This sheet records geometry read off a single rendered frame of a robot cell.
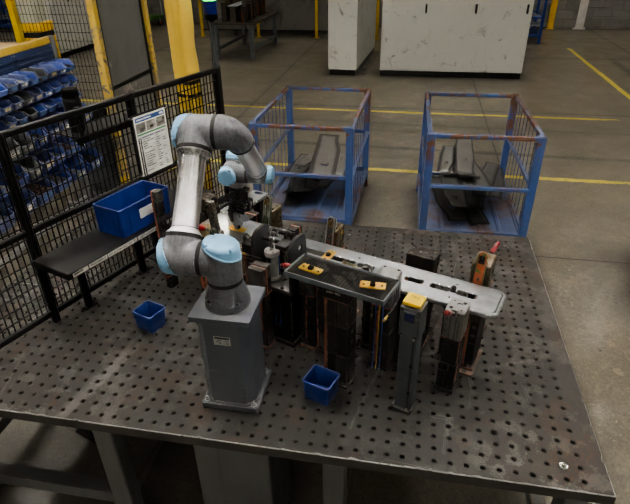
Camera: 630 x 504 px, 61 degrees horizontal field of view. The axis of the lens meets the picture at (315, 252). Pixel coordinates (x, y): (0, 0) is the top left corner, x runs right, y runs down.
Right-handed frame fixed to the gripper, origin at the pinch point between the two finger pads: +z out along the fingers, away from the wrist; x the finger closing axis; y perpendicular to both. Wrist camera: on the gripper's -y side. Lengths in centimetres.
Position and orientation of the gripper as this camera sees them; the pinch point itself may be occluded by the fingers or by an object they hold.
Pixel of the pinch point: (237, 225)
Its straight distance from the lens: 243.6
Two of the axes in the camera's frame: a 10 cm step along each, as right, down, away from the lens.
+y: 8.7, 2.5, -4.2
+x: 4.9, -4.4, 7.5
